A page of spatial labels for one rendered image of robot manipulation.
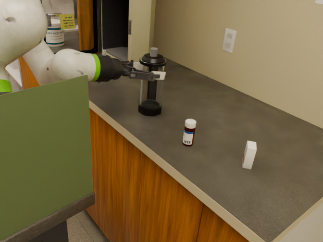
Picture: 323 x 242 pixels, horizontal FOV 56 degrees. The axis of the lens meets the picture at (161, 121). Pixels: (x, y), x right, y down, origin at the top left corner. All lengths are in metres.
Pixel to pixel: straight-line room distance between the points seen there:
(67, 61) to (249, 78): 0.95
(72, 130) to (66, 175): 0.12
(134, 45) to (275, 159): 0.87
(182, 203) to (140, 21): 0.90
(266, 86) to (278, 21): 0.30
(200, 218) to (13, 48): 0.72
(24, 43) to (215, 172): 0.65
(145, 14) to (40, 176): 1.04
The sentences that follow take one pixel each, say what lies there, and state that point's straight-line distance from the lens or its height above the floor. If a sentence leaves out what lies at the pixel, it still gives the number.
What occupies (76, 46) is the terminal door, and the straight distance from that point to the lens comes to 1.77.
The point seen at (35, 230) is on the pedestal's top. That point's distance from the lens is 0.83.
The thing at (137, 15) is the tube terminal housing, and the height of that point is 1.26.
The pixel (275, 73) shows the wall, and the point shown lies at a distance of 1.51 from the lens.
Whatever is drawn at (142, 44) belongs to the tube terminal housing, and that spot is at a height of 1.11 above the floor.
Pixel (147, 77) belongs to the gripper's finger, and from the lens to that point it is 1.09.
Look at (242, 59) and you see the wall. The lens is 1.60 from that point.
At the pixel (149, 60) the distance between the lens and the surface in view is 1.15.
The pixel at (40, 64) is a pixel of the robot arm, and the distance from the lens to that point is 1.08.
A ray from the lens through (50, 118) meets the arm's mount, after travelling 0.68.
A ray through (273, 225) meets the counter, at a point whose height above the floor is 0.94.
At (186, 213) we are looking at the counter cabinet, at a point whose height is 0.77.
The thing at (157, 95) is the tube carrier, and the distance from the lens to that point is 1.21.
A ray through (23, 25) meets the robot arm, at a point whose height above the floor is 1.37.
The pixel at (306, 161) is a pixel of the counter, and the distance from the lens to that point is 1.16.
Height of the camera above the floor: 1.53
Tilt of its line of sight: 29 degrees down
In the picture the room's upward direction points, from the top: 5 degrees clockwise
